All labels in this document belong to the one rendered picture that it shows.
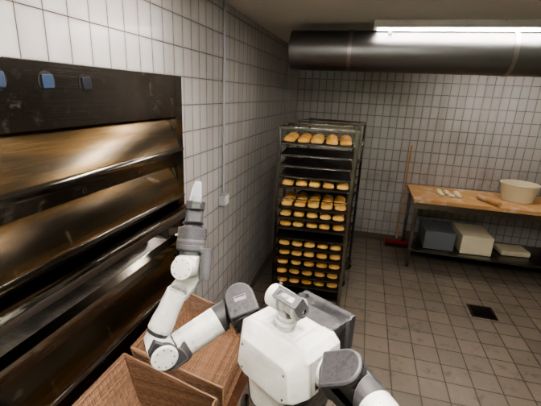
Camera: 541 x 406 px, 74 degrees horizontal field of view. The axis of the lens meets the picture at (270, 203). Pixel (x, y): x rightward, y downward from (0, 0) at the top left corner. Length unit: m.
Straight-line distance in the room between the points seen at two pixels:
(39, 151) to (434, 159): 4.82
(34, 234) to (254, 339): 0.80
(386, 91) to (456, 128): 1.04
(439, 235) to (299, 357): 4.13
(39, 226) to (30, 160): 0.23
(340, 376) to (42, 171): 1.08
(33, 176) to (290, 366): 0.96
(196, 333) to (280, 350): 0.29
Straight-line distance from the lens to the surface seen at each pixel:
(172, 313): 1.16
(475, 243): 5.11
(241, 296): 1.19
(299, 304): 0.98
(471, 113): 5.47
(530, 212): 4.98
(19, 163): 1.34
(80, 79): 1.52
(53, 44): 1.45
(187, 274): 1.08
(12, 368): 1.51
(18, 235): 1.39
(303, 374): 1.02
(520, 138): 5.67
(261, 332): 1.08
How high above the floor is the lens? 2.04
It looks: 17 degrees down
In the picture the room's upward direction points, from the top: 3 degrees clockwise
